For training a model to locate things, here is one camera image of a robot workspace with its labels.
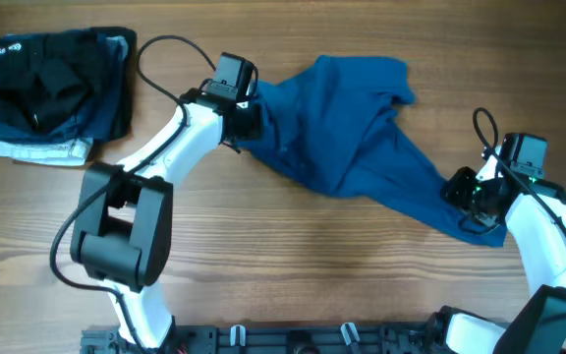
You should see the white folded garment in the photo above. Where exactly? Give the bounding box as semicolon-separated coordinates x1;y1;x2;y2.
0;138;93;167

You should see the blue polo shirt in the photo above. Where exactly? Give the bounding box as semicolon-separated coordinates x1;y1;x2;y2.
237;55;507;247

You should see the black folded garment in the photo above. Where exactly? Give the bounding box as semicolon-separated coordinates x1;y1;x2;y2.
0;27;138;142

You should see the navy folded garment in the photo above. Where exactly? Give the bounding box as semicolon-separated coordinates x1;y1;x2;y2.
0;33;130;146

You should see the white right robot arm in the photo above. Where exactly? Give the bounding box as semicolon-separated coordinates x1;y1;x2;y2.
439;147;566;353

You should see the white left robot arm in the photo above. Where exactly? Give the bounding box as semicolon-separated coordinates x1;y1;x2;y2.
61;88;262;353

